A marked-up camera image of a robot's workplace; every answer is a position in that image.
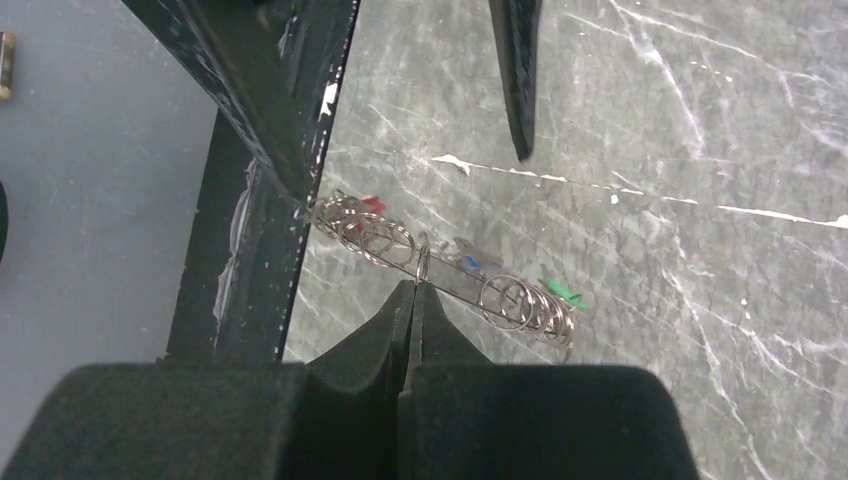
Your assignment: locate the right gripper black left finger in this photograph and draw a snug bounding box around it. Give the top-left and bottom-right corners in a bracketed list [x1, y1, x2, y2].
[308, 280, 416, 397]

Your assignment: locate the smartphone with gold edge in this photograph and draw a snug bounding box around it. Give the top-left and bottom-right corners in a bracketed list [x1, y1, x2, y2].
[0, 31, 16, 101]

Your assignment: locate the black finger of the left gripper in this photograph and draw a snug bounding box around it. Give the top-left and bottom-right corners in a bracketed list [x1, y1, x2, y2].
[125, 0, 360, 202]
[489, 0, 542, 162]

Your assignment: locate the blue plastic key tag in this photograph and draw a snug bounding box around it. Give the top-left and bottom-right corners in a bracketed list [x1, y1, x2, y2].
[462, 255, 480, 272]

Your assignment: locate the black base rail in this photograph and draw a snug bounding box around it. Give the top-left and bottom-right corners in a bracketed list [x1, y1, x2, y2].
[165, 113, 324, 364]

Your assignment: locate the green plastic key tag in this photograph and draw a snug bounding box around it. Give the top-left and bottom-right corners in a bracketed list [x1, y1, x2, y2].
[543, 279, 588, 312]

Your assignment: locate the large ring of keys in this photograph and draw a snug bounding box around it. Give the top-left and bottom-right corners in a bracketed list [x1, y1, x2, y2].
[294, 190, 591, 352]

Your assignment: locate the red plastic key tag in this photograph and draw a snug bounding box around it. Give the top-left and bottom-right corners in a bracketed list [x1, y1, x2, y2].
[361, 196, 387, 215]

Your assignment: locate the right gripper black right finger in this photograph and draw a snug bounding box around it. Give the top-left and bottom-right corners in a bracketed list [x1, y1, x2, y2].
[405, 283, 492, 396]

